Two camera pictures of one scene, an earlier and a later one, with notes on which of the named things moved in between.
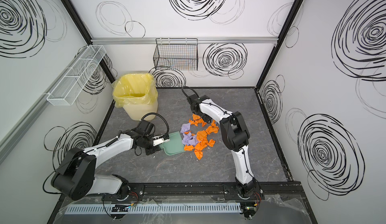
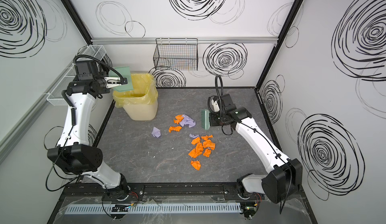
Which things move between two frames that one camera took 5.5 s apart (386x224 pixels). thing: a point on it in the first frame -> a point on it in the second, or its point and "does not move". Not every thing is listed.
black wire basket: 180,54 does not move
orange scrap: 212,128 -> 177,128
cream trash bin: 136,111 does not move
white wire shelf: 67,89 does not move
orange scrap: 211,142 -> 196,151
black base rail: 226,191 does not move
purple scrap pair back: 185,127 -> 187,120
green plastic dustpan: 175,145 -> 125,71
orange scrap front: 189,147 -> 206,137
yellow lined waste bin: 134,89 does not move
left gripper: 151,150 -> 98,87
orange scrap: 200,146 -> 208,143
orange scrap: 197,120 -> 179,118
